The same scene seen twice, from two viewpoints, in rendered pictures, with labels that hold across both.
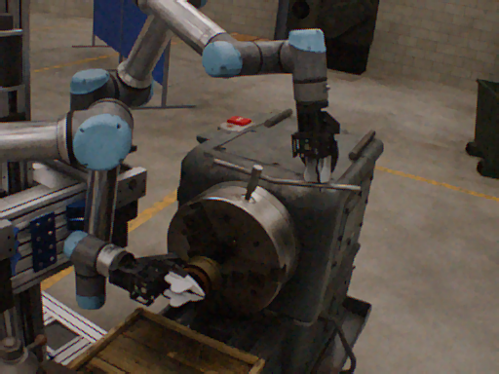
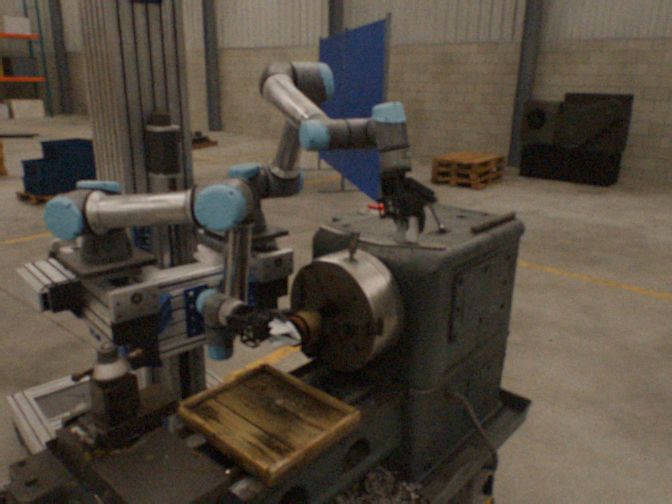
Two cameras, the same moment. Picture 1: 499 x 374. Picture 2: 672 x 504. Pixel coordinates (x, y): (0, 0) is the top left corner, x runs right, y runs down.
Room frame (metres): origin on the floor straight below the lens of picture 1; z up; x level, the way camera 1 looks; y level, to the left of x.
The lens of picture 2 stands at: (-0.19, -0.39, 1.69)
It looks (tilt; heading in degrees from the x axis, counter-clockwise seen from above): 18 degrees down; 18
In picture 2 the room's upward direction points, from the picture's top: 1 degrees clockwise
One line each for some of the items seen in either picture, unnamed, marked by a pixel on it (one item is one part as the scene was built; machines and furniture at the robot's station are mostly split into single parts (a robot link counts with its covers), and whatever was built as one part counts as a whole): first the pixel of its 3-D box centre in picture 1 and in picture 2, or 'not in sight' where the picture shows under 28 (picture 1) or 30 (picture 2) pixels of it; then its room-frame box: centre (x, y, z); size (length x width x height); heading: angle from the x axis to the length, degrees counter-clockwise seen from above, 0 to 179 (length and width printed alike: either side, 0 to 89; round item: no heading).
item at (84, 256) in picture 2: not in sight; (105, 240); (1.08, 0.75, 1.21); 0.15 x 0.15 x 0.10
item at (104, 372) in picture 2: (13, 361); (109, 364); (0.59, 0.33, 1.13); 0.08 x 0.08 x 0.03
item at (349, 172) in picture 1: (284, 200); (417, 278); (1.50, -0.13, 1.06); 0.59 x 0.48 x 0.39; 157
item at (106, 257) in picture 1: (114, 261); (235, 313); (1.00, 0.28, 1.08); 0.08 x 0.05 x 0.08; 156
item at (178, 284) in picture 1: (181, 286); (281, 330); (0.92, 0.11, 1.10); 0.09 x 0.06 x 0.03; 66
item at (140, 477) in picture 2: not in sight; (132, 457); (0.56, 0.28, 0.95); 0.43 x 0.17 x 0.05; 67
